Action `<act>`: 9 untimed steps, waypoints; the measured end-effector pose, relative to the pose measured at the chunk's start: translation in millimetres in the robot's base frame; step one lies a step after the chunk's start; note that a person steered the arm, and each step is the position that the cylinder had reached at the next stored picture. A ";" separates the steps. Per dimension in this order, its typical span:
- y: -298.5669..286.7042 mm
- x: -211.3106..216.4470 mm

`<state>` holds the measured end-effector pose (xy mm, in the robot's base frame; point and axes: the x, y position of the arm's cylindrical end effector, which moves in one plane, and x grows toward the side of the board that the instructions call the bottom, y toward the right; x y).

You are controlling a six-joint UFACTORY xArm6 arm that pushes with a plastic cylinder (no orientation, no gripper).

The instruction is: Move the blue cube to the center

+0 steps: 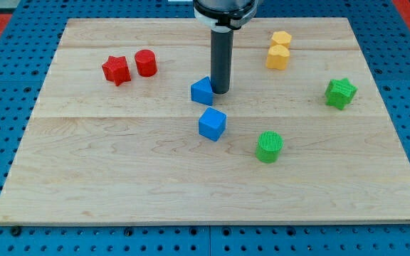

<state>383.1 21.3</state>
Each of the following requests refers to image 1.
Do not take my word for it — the blue cube block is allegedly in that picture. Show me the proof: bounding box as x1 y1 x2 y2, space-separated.
199 107 227 142

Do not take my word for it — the blue triangular prism block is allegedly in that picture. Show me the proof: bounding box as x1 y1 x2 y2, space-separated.
190 77 214 106

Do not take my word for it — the green cylinder block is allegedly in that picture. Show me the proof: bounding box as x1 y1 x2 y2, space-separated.
256 131 283 164

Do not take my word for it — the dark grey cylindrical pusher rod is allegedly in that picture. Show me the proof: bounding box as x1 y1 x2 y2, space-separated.
210 30 233 94

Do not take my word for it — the red cylinder block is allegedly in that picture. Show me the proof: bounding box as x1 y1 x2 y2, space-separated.
135 49 157 77

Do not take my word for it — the light wooden board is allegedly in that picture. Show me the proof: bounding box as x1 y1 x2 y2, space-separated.
0 18 410 226

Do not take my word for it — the yellow heart block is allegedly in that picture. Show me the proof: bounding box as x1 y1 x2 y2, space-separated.
266 45 290 70

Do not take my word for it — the red star block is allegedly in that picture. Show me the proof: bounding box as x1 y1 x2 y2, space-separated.
102 55 132 86

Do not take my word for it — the yellow hexagon block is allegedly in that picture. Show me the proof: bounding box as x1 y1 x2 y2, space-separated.
270 31 292 48

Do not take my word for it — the green star block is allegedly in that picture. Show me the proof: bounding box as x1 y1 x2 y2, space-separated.
325 78 358 110

